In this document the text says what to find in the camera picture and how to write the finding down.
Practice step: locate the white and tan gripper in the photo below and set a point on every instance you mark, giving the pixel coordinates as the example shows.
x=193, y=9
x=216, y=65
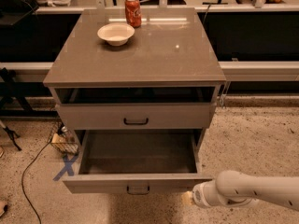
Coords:
x=198, y=195

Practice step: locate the black tripod stand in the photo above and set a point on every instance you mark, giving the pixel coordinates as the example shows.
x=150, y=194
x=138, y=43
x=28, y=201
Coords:
x=8, y=80

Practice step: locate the grey drawer cabinet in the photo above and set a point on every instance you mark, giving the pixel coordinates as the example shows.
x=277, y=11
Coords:
x=168, y=60

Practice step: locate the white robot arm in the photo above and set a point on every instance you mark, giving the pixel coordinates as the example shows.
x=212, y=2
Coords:
x=234, y=189

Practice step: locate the wire basket with items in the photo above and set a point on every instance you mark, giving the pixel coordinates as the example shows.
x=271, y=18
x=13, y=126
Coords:
x=63, y=140

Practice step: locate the red soda can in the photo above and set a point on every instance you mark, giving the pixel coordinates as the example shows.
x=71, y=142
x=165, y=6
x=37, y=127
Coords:
x=133, y=13

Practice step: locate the white bowl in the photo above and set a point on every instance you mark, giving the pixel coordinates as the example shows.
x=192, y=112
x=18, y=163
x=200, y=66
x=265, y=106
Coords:
x=116, y=34

